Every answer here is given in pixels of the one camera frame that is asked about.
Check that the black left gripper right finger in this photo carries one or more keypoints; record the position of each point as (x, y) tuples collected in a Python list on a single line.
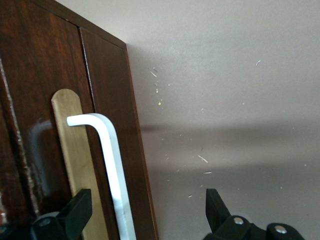
[(217, 215)]

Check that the brown table cover sheet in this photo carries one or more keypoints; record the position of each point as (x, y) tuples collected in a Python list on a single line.
[(225, 100)]

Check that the light wood drawer dark front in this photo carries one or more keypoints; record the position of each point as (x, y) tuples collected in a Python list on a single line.
[(50, 62)]

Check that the dark brown wooden cabinet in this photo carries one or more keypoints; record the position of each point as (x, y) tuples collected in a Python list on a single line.
[(107, 75)]

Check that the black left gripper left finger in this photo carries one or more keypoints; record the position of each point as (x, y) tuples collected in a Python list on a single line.
[(75, 212)]

